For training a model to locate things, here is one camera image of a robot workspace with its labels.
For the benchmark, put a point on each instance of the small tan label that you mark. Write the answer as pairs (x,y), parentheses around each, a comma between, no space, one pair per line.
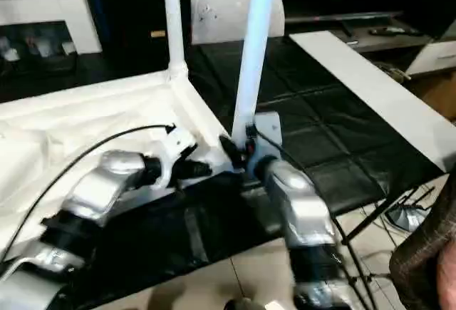
(157,33)

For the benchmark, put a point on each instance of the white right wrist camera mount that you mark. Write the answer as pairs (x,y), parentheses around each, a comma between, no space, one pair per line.
(269,128)

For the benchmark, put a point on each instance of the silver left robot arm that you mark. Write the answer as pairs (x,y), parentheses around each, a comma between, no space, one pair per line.
(96,189)

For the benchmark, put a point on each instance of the dark low tv bench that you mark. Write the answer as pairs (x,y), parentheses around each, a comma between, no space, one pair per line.
(388,42)

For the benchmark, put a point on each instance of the black cabinet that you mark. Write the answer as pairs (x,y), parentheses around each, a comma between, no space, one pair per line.
(128,10)

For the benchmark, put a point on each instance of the white cabinet with glass doors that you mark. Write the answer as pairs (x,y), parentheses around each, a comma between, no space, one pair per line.
(53,3)

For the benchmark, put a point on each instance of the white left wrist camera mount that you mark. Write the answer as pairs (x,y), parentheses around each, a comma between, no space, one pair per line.
(174,146)

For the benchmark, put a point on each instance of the black remote control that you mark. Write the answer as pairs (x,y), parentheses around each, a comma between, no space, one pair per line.
(395,31)

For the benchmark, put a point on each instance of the grey stand base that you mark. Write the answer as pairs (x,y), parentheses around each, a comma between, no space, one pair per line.
(409,219)

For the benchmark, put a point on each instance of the black table mat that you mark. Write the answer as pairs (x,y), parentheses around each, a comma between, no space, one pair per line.
(320,110)

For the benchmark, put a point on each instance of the white plastic table leg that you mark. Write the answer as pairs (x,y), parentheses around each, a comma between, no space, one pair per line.
(254,57)
(174,21)

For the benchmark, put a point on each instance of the white flat board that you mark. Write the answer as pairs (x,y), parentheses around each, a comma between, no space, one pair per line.
(374,82)

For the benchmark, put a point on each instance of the white drawer unit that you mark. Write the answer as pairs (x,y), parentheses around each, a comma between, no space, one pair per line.
(432,58)

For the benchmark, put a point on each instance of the white plastic table top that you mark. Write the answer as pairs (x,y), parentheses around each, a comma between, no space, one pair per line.
(71,121)

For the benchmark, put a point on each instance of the black stand leg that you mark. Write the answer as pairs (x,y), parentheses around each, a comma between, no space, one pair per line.
(388,214)

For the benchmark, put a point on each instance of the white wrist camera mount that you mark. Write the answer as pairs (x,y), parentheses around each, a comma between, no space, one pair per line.
(174,146)
(269,128)

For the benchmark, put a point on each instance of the brown woven stool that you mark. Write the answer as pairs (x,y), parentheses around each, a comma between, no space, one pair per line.
(420,263)

